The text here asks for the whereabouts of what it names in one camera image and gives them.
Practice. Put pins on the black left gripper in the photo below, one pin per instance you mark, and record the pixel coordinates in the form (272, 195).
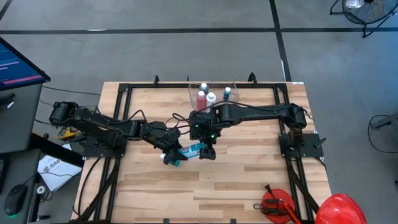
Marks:
(161, 135)

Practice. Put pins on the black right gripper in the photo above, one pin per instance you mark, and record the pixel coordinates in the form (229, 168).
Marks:
(203, 124)

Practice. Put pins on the small green paint bottle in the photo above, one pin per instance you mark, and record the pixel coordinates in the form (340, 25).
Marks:
(176, 163)

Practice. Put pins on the large turquoise paint bottle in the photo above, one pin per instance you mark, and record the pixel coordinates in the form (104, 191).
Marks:
(192, 151)

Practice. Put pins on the large red paint bottle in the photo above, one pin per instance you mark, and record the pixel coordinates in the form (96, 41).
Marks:
(201, 101)

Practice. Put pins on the large white paint bottle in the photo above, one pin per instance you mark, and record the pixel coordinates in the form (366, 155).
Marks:
(211, 98)

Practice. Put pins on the small blue paint bottle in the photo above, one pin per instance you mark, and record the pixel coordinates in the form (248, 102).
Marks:
(227, 92)

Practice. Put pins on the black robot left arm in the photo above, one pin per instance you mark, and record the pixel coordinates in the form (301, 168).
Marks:
(93, 124)

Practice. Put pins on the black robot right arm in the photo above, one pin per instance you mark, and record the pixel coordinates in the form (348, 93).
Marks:
(255, 113)

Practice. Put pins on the clear plastic bin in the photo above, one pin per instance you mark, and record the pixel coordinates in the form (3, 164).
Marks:
(234, 90)

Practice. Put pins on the black clamp hook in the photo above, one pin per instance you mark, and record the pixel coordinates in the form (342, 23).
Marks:
(252, 77)
(156, 80)

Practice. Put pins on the white printed paper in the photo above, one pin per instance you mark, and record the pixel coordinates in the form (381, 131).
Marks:
(59, 172)

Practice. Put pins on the white tape roll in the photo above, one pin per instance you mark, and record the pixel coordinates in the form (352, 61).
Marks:
(41, 189)

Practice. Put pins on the black desk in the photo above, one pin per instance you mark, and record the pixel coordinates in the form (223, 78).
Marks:
(21, 168)

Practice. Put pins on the grey cabinet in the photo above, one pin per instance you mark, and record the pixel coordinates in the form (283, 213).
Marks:
(18, 118)

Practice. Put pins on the black computer mouse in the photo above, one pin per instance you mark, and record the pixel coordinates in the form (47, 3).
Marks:
(15, 199)

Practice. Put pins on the blue screen computer monitor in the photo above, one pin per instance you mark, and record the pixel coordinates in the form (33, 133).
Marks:
(15, 68)

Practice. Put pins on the grey stand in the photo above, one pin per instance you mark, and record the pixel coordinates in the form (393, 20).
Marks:
(388, 121)

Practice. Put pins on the black floor fan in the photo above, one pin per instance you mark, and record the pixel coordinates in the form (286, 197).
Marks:
(367, 12)

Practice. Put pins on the black metal table frame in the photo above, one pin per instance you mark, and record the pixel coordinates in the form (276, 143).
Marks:
(264, 85)

